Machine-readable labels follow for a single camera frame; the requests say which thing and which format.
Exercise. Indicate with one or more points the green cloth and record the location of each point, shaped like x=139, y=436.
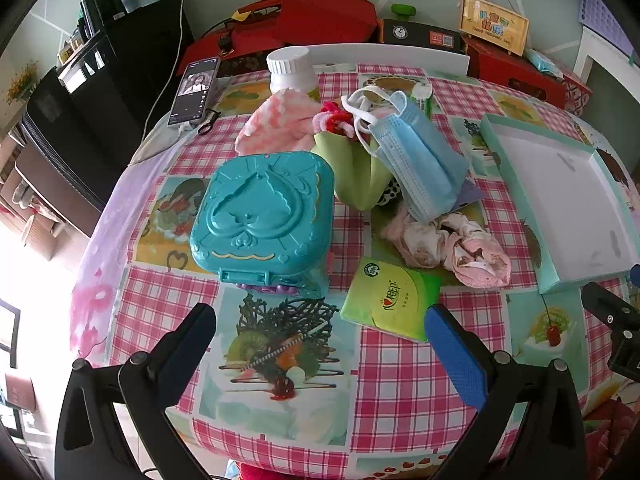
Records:
x=359, y=178

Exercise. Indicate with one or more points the wooden children's day box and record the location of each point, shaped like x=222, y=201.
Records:
x=496, y=22

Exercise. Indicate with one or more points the leopard print scrunchie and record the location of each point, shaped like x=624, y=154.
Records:
x=391, y=193

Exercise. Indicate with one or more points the white pill bottle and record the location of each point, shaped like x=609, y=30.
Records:
x=291, y=68

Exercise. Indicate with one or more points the purple perforated basket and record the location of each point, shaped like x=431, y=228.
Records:
x=595, y=15

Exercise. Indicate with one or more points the pink white striped fluffy towel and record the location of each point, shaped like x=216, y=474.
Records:
x=283, y=123

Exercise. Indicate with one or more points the teal heart toy case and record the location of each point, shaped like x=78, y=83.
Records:
x=265, y=222

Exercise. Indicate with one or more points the red gift box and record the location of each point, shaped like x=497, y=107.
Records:
x=498, y=66

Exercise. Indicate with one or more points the blue wet wipes pack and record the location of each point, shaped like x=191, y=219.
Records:
x=543, y=64

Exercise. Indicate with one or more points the green tissue pack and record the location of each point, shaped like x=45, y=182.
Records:
x=391, y=299

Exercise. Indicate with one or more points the pink floral scrunchie cloth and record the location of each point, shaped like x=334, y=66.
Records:
x=452, y=242

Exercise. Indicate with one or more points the black carton with QR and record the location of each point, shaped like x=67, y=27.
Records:
x=405, y=33

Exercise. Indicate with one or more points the green dumbbell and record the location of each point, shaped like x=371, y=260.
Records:
x=403, y=12

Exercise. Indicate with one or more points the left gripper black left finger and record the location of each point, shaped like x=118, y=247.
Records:
x=90, y=443

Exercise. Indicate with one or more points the purple wipes packet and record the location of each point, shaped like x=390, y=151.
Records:
x=469, y=194

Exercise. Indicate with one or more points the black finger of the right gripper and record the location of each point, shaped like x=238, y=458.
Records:
x=622, y=321

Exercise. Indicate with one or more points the smartphone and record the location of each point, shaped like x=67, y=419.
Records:
x=194, y=91

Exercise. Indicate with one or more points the blue face mask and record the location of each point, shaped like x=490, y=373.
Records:
x=393, y=129

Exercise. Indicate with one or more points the teal box lid tray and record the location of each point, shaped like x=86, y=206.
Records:
x=567, y=201

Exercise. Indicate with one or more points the white shelf unit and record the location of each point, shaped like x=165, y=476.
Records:
x=594, y=49

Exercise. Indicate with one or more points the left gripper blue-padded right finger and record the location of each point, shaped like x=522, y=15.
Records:
x=528, y=423

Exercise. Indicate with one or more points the black cabinet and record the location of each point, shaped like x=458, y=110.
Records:
x=87, y=117

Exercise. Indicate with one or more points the white foam board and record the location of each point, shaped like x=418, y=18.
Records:
x=391, y=54

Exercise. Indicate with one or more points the large red bag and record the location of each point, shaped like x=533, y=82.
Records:
x=243, y=42

